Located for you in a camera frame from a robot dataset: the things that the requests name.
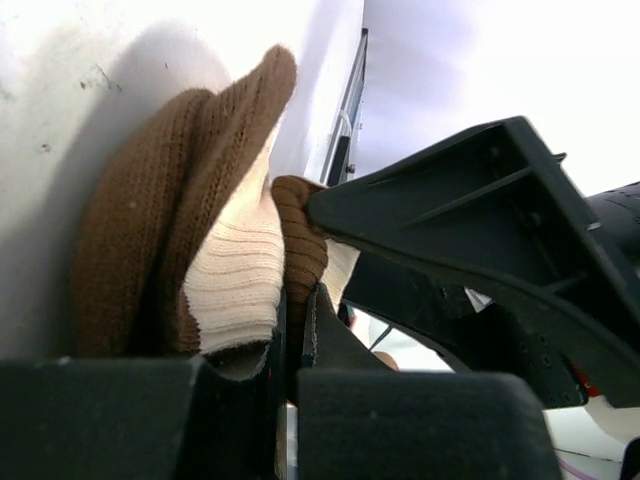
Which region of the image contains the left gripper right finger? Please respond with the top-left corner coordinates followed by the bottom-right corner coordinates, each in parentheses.
top-left (297, 284), bottom-right (560, 480)

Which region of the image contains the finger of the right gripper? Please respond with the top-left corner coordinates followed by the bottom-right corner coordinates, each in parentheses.
top-left (306, 117), bottom-right (639, 408)
top-left (343, 253), bottom-right (588, 408)

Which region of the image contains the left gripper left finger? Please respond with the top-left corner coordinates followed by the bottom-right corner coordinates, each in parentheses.
top-left (0, 287), bottom-right (289, 480)

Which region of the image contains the cream and brown striped sock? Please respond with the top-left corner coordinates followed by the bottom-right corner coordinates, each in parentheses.
top-left (71, 46), bottom-right (359, 357)

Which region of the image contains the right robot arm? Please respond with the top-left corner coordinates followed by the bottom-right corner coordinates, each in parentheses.
top-left (306, 117), bottom-right (639, 408)

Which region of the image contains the aluminium mounting rail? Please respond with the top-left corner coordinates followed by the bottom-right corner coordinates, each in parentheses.
top-left (320, 28), bottom-right (369, 186)

